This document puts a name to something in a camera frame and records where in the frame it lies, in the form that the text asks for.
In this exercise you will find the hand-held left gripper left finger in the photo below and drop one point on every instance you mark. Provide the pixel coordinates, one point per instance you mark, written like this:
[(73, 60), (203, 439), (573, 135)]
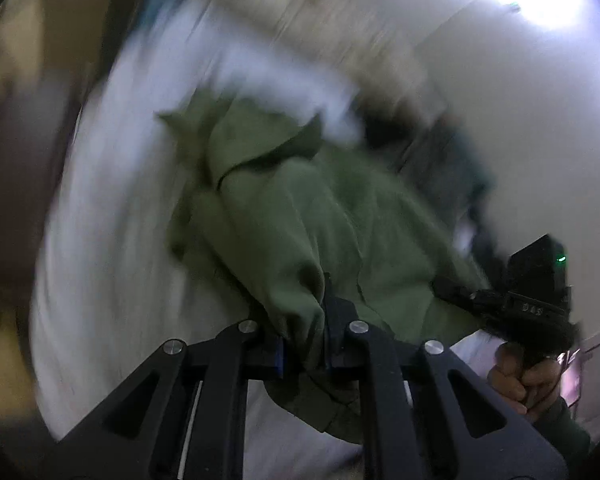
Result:
[(278, 357)]

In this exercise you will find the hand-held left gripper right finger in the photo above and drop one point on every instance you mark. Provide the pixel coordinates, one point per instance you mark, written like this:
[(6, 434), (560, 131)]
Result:
[(332, 350)]

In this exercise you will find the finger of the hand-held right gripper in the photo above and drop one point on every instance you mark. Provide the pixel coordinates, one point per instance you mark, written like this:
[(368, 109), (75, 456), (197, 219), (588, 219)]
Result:
[(465, 297)]

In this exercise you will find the green pants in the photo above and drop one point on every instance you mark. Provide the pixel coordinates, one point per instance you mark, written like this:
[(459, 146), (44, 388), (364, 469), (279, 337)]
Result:
[(305, 220)]

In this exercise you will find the person's right forearm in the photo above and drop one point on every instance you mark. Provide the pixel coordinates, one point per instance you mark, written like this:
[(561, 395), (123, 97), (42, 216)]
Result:
[(565, 435)]

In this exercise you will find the person's right hand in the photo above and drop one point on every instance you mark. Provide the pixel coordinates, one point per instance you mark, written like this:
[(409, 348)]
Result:
[(535, 385)]

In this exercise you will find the camouflage garment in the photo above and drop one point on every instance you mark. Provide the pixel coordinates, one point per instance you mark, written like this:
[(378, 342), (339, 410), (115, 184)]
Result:
[(445, 170)]

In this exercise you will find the white floral bed sheet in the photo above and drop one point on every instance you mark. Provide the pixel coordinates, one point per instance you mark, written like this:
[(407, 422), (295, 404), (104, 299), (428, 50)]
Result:
[(120, 260)]

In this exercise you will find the brown padded chair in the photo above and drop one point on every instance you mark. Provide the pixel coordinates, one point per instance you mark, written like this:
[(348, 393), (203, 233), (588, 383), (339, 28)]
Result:
[(25, 185)]

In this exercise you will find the cream comforter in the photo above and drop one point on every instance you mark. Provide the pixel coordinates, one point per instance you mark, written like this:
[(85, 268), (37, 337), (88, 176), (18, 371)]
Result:
[(305, 15)]

